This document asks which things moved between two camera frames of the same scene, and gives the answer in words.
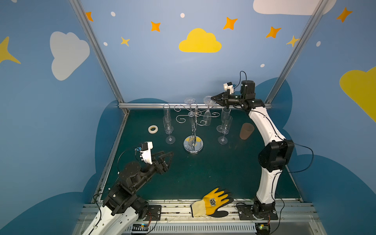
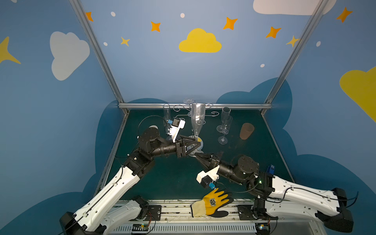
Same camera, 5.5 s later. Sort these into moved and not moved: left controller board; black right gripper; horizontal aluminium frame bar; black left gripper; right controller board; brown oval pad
Moved: black left gripper; black right gripper
Not moved: left controller board; right controller board; horizontal aluminium frame bar; brown oval pad
